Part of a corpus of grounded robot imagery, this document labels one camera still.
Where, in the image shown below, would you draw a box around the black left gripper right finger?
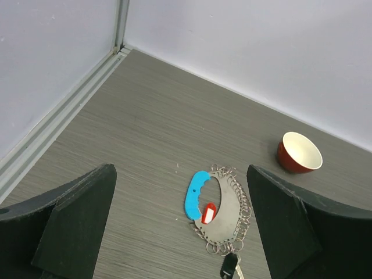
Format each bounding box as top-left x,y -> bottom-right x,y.
246,165 -> 371,278

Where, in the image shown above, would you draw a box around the red key tag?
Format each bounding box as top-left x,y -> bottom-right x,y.
202,203 -> 217,224

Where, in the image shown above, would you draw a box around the black tag key on organizer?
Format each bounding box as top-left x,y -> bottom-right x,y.
220,253 -> 244,279

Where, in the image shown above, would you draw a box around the red bowl white inside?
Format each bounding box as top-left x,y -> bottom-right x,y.
277,131 -> 323,174

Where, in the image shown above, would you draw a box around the aluminium frame rail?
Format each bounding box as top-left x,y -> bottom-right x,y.
1,1 -> 128,199

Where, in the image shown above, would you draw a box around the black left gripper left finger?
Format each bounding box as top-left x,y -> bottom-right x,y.
1,164 -> 117,278

